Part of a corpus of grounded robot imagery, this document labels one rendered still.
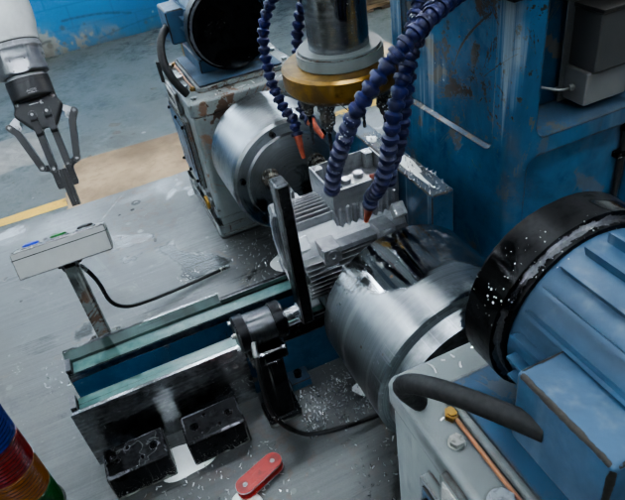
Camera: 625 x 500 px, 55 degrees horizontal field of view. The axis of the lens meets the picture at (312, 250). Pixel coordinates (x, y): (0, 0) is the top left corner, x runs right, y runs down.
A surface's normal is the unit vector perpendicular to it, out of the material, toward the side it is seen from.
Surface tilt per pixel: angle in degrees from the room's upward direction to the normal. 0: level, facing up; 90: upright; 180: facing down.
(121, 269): 0
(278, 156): 90
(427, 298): 17
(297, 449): 0
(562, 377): 0
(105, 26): 90
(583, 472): 90
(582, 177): 90
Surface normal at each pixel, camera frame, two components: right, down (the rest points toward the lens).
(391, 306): -0.64, -0.44
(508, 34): -0.91, 0.34
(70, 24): 0.40, 0.52
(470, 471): -0.14, -0.78
